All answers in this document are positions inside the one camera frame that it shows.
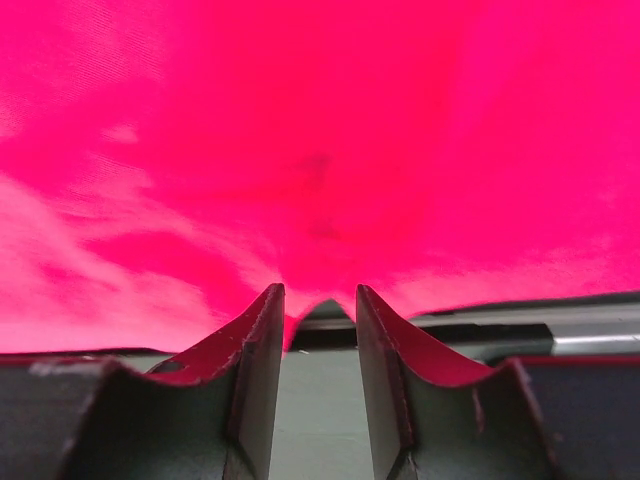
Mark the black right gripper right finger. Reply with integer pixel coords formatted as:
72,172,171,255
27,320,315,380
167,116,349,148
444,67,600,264
356,285,554,479

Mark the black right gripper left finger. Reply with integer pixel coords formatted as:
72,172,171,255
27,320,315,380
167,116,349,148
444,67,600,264
64,284,285,479

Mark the red t shirt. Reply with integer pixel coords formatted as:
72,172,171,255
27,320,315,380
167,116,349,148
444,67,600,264
1,1,639,353

